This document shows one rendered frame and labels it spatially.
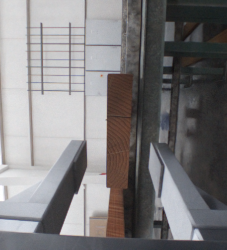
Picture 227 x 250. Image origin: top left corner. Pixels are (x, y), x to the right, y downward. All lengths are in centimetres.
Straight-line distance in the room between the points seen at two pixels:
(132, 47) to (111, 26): 595
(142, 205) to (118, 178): 22
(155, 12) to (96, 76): 561
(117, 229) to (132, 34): 38
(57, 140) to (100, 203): 306
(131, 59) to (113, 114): 25
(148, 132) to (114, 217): 18
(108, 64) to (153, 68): 564
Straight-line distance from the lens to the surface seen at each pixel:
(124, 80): 19
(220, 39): 182
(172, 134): 110
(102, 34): 629
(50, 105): 697
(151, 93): 37
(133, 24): 44
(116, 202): 34
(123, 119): 19
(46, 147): 726
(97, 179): 636
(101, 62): 605
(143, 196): 43
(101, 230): 811
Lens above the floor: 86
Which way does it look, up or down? 2 degrees up
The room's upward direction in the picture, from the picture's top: 88 degrees counter-clockwise
